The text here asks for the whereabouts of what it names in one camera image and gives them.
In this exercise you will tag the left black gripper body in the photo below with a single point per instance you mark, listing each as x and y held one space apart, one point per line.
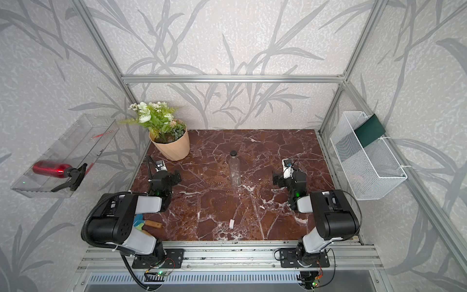
172 181

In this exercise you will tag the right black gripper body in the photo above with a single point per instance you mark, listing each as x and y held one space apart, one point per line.
285 183

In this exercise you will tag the clear plastic bottle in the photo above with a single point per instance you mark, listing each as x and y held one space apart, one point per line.
234 164

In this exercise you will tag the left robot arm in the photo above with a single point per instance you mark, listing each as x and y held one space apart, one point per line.
111 222

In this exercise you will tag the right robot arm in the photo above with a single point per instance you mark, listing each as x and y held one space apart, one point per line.
335 219

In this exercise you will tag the red spray bottle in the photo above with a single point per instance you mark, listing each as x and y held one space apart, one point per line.
61 171

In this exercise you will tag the potted green plant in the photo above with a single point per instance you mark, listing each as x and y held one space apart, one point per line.
168 134

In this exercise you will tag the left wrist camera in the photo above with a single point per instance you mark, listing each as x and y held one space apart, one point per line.
160 166

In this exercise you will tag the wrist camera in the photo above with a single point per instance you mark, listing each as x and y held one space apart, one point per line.
160 166
288 166

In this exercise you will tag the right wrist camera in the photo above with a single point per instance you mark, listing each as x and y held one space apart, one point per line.
288 166

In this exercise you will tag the wooden handled tool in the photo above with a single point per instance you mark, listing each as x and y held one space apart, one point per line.
139 223

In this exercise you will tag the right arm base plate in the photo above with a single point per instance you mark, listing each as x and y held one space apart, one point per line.
296 258

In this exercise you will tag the white wire mesh basket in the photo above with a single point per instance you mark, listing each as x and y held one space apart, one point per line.
372 171

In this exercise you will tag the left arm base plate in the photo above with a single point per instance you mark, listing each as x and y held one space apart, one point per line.
168 258

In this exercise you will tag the clear plastic wall tray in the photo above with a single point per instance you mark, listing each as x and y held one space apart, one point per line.
83 142

